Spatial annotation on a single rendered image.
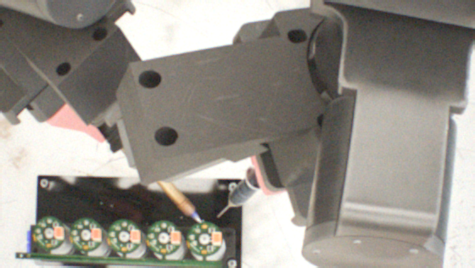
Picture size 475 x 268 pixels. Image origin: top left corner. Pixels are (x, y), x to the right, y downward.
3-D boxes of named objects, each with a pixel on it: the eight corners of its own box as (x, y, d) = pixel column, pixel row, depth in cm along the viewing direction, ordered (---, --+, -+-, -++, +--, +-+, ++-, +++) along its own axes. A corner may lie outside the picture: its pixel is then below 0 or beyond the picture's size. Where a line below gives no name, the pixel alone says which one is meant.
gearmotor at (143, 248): (118, 230, 73) (107, 218, 68) (150, 231, 73) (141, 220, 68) (118, 261, 73) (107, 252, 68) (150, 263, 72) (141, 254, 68)
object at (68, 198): (37, 266, 74) (34, 265, 73) (40, 177, 76) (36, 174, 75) (242, 274, 73) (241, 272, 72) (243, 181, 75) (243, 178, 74)
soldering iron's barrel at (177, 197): (197, 203, 67) (133, 132, 66) (202, 207, 66) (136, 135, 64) (181, 218, 67) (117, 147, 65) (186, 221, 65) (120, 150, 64)
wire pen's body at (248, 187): (253, 206, 62) (317, 147, 52) (229, 212, 61) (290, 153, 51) (245, 182, 62) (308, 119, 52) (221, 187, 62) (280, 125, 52)
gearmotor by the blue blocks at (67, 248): (48, 227, 73) (33, 215, 68) (78, 228, 73) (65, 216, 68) (47, 258, 73) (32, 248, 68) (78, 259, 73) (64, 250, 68)
